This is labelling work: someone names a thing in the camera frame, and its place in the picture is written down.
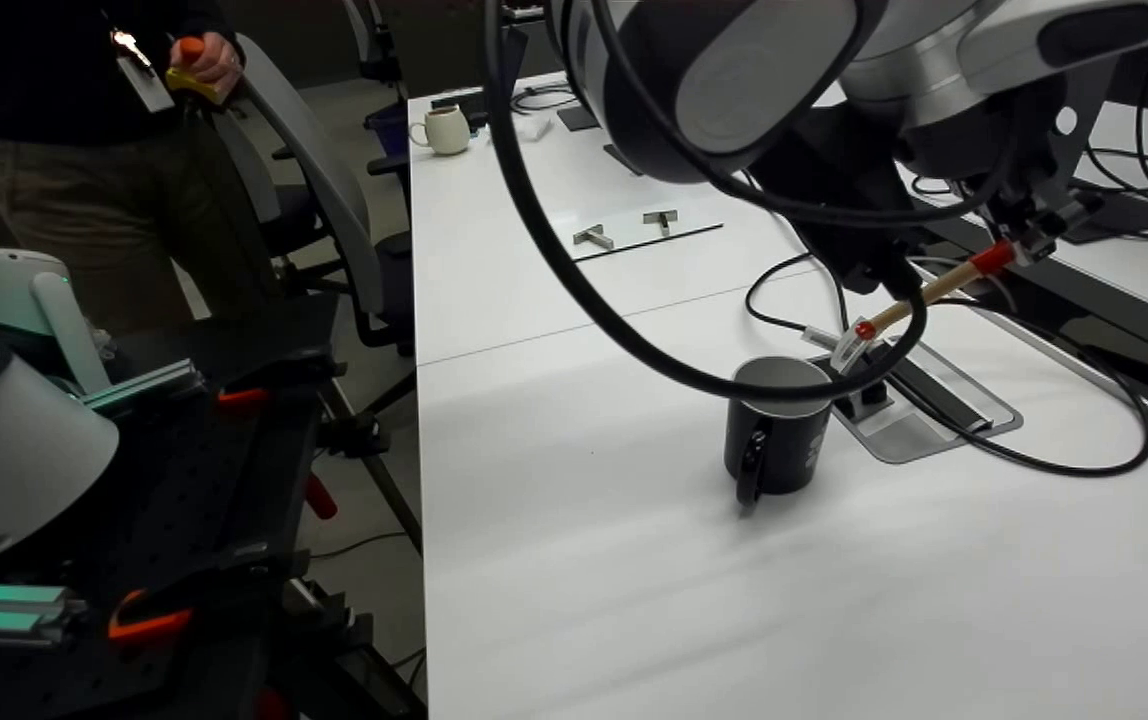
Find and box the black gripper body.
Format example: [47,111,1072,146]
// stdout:
[786,91,1084,300]

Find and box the miniature wooden bat red handle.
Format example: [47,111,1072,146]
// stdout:
[854,240,1019,341]

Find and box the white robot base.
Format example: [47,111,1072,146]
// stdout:
[0,247,122,646]

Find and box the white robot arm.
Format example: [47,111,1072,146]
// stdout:
[540,0,1148,400]

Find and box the black mug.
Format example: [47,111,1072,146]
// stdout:
[726,358,833,507]

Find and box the white mug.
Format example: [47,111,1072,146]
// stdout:
[425,103,471,155]

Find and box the person's hand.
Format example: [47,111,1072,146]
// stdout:
[165,31,244,103]

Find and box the grey T-shaped metal piece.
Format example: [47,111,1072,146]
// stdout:
[640,210,680,240]

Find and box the white flat board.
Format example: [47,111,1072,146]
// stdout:
[571,218,721,266]

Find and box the grey office chair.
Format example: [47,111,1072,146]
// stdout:
[242,36,420,540]

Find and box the person in dark clothes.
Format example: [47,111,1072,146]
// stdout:
[0,0,276,341]

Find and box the black mounting plate with clamps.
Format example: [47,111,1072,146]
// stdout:
[0,389,430,720]

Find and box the grey desk cable port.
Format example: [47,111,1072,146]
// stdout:
[838,346,1023,463]

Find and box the black cable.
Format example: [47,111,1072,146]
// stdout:
[740,244,1148,479]

